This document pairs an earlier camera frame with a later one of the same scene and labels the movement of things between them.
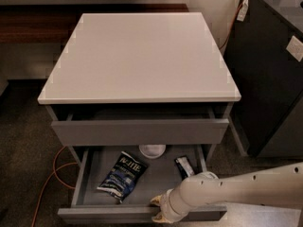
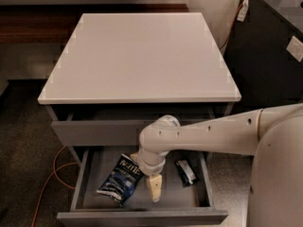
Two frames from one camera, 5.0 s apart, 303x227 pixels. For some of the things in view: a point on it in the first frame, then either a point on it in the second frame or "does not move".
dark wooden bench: [57, 23] does not move
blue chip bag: [123, 177] does not move
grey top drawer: [139, 131] does not move
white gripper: [166, 204] → [152, 167]
